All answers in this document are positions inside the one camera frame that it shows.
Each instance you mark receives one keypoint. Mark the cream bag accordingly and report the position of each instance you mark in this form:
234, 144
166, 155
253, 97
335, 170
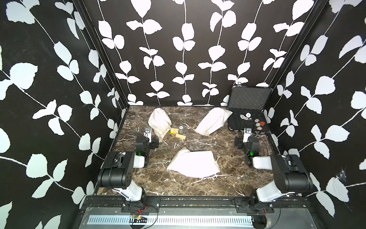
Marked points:
160, 122
196, 164
214, 120

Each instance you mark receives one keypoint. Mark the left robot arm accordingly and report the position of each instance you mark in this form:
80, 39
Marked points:
117, 170

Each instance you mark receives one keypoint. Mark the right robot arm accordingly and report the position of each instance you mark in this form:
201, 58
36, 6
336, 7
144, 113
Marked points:
289, 173

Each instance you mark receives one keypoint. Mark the wooden cylinder block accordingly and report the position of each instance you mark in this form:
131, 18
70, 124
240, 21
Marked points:
183, 137

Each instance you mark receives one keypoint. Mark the black foam-lined case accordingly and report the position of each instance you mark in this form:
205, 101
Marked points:
248, 99

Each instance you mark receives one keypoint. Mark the white slotted strip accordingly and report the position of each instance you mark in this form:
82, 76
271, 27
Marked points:
219, 221

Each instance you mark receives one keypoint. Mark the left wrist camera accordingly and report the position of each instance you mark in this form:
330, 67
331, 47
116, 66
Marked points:
148, 133

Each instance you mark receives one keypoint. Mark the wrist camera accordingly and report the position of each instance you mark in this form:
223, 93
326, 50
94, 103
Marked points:
148, 133
247, 133

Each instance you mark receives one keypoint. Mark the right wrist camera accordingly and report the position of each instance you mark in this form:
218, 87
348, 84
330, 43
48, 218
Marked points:
247, 133

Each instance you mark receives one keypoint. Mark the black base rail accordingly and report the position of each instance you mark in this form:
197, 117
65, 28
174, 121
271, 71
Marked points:
157, 203

